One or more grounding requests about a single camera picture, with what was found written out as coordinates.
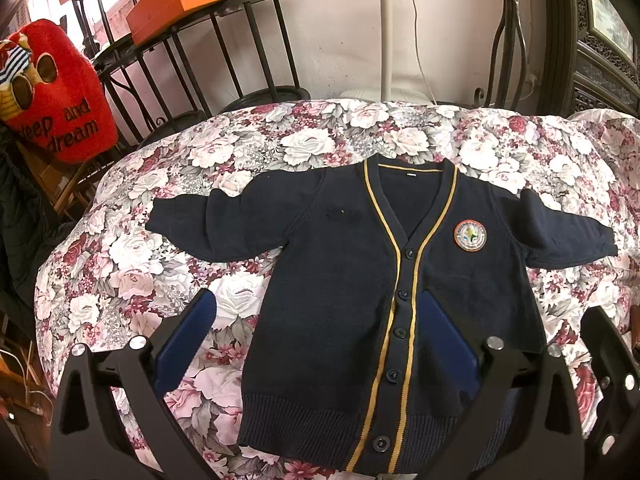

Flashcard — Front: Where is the white fan stand pole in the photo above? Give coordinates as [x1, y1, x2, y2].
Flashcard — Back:
[380, 0, 393, 102]

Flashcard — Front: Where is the black metal rack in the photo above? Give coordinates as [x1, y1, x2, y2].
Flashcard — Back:
[69, 0, 312, 146]

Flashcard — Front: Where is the white power cable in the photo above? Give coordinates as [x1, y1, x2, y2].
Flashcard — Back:
[400, 0, 440, 106]

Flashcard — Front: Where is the dark carved wooden cabinet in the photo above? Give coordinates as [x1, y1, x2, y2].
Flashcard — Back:
[537, 0, 639, 117]

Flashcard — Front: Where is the navy blue school cardigan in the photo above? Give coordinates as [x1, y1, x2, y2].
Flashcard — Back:
[146, 156, 617, 474]

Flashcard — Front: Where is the red plush pillow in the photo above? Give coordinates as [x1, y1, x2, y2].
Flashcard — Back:
[1, 18, 118, 165]

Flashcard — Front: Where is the floral rose bedspread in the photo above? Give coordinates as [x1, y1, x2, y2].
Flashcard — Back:
[35, 100, 639, 479]

